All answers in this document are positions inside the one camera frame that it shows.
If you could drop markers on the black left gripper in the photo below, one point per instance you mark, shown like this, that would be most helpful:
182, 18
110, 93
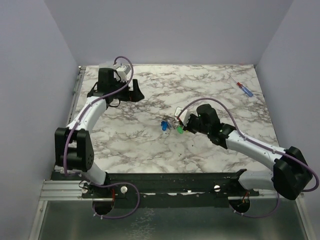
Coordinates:
134, 95

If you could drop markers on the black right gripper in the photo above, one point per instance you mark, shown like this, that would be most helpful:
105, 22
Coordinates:
188, 124

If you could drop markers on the green key tag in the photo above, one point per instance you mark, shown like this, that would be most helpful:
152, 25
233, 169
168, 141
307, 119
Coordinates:
180, 130

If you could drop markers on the blue key tag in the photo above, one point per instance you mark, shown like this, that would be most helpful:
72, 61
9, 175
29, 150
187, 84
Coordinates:
164, 125

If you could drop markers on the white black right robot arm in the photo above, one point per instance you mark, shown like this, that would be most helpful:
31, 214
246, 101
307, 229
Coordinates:
287, 172

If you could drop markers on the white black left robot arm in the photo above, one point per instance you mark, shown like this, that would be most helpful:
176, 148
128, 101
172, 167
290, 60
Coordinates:
74, 150

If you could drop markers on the red blue screwdriver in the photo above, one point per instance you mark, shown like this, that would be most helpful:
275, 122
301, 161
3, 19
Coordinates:
243, 88

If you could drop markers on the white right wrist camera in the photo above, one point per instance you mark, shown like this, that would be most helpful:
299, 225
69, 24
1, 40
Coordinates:
182, 116

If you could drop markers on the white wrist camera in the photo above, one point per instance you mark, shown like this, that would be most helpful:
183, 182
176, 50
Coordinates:
182, 116
121, 72

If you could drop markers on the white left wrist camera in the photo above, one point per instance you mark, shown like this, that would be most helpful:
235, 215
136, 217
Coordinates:
121, 72

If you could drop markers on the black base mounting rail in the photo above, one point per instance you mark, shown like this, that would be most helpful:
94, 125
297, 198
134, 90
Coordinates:
164, 190

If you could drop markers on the aluminium extrusion frame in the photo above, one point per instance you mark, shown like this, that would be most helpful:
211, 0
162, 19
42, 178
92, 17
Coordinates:
58, 190

